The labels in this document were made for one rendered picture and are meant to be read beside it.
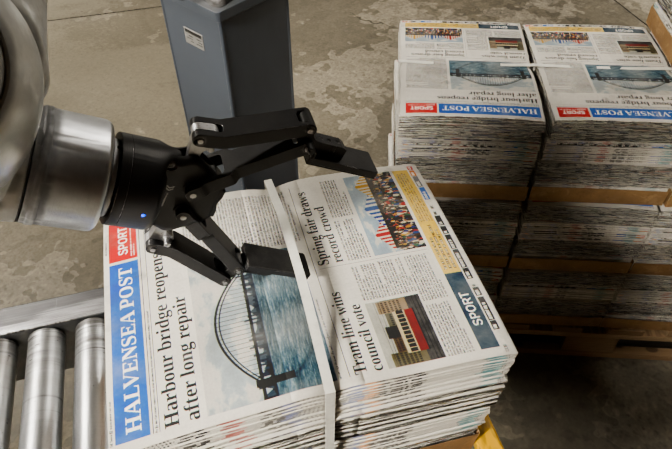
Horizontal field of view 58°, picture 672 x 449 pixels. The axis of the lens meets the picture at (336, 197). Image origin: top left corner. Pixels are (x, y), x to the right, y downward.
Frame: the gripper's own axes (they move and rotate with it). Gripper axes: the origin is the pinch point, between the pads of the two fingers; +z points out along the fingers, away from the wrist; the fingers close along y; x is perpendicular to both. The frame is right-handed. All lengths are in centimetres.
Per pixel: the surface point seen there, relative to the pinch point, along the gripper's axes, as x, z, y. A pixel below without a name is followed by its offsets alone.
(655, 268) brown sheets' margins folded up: -29, 111, 23
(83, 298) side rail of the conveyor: -23, -13, 44
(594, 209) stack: -35, 86, 15
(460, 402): 13.3, 17.9, 10.8
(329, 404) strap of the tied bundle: 13.5, 1.7, 10.7
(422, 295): 5.2, 11.9, 3.9
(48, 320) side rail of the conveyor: -20, -17, 46
